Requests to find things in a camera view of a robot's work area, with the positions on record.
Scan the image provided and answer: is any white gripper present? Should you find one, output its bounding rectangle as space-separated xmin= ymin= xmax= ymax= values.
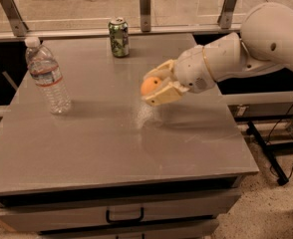
xmin=142 ymin=45 xmax=215 ymax=107

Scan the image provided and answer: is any orange fruit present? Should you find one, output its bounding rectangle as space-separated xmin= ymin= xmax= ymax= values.
xmin=141 ymin=77 xmax=161 ymax=96

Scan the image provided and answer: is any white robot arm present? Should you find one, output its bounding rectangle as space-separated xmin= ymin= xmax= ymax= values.
xmin=141 ymin=2 xmax=293 ymax=107

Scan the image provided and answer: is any clear plastic water bottle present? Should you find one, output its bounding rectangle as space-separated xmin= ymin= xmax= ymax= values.
xmin=25 ymin=37 xmax=72 ymax=115

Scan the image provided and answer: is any green soda can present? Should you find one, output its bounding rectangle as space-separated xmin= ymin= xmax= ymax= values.
xmin=108 ymin=17 xmax=130 ymax=58

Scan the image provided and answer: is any grey drawer cabinet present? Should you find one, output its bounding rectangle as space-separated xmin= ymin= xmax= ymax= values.
xmin=0 ymin=34 xmax=258 ymax=238

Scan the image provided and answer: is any black metal stand leg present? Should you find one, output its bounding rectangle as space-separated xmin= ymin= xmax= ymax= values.
xmin=246 ymin=121 xmax=289 ymax=186

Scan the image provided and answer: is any lower grey drawer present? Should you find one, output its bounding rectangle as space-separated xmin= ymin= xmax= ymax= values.
xmin=39 ymin=219 xmax=219 ymax=239

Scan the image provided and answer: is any grey drawer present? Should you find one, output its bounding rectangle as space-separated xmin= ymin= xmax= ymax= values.
xmin=0 ymin=188 xmax=240 ymax=232
xmin=39 ymin=219 xmax=219 ymax=239

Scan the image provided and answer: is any upper grey drawer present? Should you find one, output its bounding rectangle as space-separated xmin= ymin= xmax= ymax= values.
xmin=0 ymin=188 xmax=240 ymax=232

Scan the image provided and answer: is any right metal railing bracket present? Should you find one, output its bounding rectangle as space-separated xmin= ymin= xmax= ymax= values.
xmin=217 ymin=0 xmax=237 ymax=29

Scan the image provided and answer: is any metal railing bracket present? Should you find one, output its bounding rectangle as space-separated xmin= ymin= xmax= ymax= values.
xmin=0 ymin=0 xmax=29 ymax=37
xmin=217 ymin=0 xmax=237 ymax=29
xmin=140 ymin=0 xmax=151 ymax=32

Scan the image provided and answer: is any middle metal railing bracket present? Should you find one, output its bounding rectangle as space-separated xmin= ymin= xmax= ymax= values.
xmin=140 ymin=0 xmax=151 ymax=32

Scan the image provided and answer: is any black upper drawer handle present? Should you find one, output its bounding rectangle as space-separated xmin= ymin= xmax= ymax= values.
xmin=105 ymin=207 xmax=145 ymax=224

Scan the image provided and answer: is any left metal railing bracket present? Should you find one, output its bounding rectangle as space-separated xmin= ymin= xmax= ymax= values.
xmin=0 ymin=0 xmax=29 ymax=37

